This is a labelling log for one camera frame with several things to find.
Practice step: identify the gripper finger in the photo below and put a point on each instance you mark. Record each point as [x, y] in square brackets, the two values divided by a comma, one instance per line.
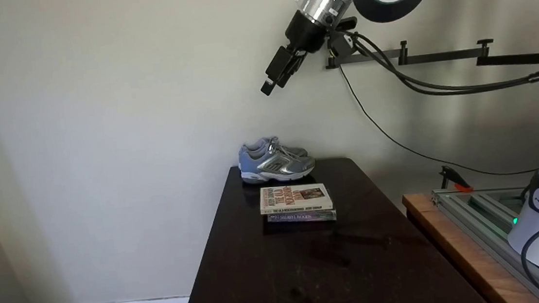
[273, 70]
[290, 69]

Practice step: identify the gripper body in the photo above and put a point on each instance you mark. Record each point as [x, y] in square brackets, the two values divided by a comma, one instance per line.
[305, 32]

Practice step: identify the grey and blue sneaker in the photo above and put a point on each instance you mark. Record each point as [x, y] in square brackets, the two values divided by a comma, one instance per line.
[293, 149]
[275, 165]

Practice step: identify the white paperback book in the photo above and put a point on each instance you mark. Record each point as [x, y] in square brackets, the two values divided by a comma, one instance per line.
[295, 197]

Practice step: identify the purple paperback book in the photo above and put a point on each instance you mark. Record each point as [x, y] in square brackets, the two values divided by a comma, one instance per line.
[302, 216]

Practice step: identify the black and orange clamp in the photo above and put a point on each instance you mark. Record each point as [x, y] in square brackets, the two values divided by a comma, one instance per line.
[452, 178]

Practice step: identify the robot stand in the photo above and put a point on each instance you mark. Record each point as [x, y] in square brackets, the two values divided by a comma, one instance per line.
[468, 246]

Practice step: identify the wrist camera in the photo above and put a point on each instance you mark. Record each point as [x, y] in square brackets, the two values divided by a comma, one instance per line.
[344, 42]

